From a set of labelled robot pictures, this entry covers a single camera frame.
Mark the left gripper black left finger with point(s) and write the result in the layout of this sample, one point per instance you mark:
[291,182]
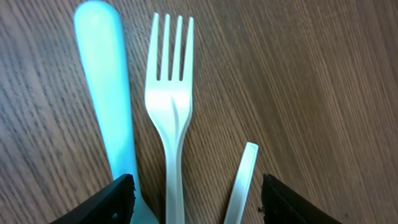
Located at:
[113,204]

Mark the cream fork upper left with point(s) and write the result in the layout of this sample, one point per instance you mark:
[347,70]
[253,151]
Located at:
[169,103]

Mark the white fork thin handle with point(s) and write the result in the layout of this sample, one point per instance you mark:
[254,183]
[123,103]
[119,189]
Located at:
[239,194]

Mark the pale blue white fork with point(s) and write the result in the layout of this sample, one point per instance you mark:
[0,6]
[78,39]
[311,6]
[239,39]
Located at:
[100,39]

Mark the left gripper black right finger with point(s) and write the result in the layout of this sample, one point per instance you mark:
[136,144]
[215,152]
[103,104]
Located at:
[281,204]

